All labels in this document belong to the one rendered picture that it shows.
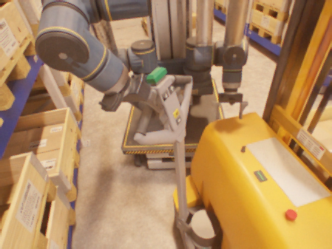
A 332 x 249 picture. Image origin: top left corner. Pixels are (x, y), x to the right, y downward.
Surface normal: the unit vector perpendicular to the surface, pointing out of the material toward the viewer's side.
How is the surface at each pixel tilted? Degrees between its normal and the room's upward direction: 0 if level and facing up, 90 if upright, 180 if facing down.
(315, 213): 0
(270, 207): 14
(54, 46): 106
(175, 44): 90
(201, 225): 0
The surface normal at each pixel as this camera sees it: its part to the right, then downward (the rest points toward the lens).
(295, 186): -0.08, -0.75
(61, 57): 0.18, 0.82
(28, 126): 0.23, 0.63
